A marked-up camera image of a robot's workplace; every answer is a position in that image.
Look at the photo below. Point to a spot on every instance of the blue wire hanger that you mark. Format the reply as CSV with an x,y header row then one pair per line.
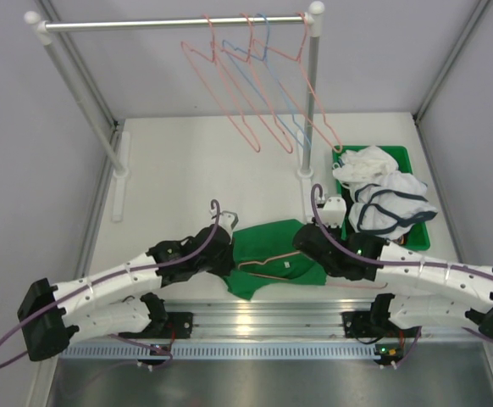
x,y
298,138

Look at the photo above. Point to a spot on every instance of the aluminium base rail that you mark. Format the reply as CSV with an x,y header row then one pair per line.
x,y
263,318

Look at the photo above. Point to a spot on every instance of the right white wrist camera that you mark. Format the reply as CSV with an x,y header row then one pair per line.
x,y
331,211

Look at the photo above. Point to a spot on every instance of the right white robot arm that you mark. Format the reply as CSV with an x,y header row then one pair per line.
x,y
422,291

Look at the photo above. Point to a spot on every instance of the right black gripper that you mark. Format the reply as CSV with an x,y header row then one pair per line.
x,y
335,230

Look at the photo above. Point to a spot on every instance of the green tank top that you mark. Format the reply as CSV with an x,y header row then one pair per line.
x,y
264,241

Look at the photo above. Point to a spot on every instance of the white clothes pile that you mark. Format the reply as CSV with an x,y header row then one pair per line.
x,y
382,186

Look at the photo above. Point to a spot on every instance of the silver clothes rack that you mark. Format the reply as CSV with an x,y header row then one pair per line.
x,y
53,35

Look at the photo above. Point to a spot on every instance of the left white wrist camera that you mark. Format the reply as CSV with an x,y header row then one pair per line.
x,y
228,221

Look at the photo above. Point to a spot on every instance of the pink wire hanger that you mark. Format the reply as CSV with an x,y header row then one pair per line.
x,y
297,253
211,73
249,56
306,59

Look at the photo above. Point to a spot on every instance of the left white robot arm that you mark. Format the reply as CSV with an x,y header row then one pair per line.
x,y
121,300

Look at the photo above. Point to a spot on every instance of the white slotted cable duct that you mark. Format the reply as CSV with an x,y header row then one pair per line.
x,y
235,351

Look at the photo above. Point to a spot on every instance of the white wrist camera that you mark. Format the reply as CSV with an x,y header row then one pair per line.
x,y
228,221
331,211

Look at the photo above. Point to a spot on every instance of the green plastic bin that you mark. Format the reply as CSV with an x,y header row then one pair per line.
x,y
418,231

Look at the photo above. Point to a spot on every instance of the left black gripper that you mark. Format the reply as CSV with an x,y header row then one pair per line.
x,y
226,258

